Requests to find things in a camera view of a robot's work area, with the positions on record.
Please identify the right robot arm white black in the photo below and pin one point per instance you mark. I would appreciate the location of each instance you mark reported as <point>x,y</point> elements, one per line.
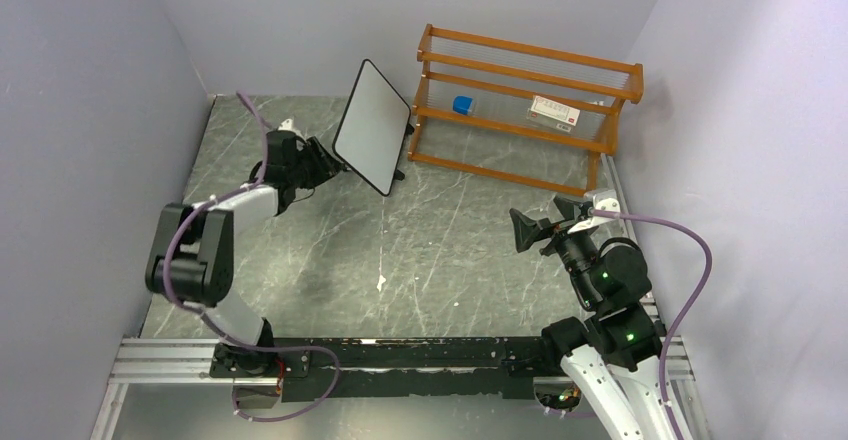
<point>616,356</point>

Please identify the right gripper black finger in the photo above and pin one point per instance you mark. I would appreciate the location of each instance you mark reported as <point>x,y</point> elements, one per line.
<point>527,231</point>
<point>571,210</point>

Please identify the blue eraser on shelf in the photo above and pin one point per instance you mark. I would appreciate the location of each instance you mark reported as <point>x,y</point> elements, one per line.
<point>463,105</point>

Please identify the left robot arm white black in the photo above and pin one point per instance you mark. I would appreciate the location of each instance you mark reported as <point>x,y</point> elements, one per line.
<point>191,261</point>

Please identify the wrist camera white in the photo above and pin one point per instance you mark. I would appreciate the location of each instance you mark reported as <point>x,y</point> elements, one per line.
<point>597,207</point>
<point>289,125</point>

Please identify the orange wooden shelf rack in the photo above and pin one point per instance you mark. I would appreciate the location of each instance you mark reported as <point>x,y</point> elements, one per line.
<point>502,77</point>

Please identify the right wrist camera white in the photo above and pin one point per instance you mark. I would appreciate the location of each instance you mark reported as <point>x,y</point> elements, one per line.
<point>597,207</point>

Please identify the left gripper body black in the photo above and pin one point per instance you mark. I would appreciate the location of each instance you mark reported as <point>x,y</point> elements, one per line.
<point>301,172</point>

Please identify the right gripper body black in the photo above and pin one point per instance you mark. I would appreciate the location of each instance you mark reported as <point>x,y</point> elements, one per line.
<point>576,250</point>

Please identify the white red box on shelf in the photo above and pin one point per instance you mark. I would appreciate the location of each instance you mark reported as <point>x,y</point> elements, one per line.
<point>552,114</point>

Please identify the small whiteboard black frame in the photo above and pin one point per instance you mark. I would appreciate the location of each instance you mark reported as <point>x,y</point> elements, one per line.
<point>373,128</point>

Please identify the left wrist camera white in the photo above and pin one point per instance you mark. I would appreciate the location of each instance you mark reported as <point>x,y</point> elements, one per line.
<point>289,125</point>

